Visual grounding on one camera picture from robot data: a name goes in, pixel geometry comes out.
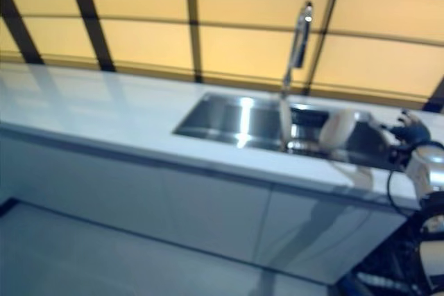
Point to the black sink dish rack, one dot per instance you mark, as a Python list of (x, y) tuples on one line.
[(307, 119)]

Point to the cream round plate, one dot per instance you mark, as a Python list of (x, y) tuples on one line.
[(338, 128), (286, 122)]

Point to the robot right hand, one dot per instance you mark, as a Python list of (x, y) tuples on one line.
[(411, 136)]

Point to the chrome pull-down faucet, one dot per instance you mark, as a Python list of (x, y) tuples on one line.
[(300, 43)]

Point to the white glossy cabinet door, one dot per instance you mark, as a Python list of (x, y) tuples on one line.
[(319, 240), (86, 178), (215, 213)]

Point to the built-in dishwasher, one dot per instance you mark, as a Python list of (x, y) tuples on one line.
[(392, 261)]

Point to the stainless steel sink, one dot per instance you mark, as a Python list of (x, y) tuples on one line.
[(225, 119)]

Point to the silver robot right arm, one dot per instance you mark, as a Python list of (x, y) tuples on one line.
[(428, 164)]

